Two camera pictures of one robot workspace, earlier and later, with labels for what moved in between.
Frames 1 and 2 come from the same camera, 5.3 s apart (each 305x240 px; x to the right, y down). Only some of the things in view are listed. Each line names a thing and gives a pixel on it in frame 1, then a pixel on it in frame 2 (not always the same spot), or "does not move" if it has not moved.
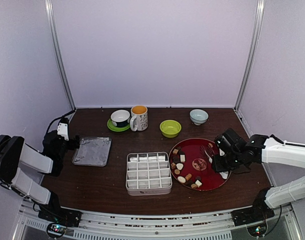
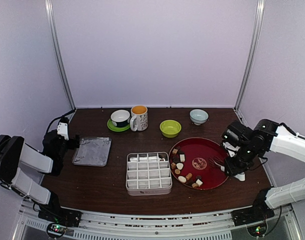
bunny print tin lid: (93, 151) does not move
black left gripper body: (73, 143) does not move
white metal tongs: (225, 174) to (241, 176)
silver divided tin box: (148, 174) does not move
